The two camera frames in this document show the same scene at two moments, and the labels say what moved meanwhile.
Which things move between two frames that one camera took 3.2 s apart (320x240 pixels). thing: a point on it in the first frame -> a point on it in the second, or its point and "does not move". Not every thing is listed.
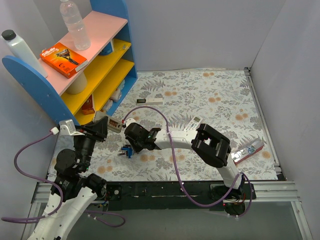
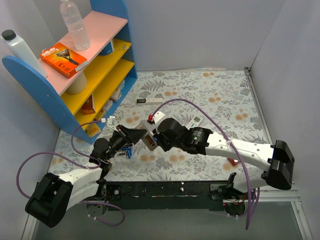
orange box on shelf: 88,108 does not move
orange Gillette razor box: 62,59 does not move
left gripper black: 93,134 -> 124,135
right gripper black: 133,144 -> 158,138
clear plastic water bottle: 74,21 does not move
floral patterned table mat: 178,102 does not move
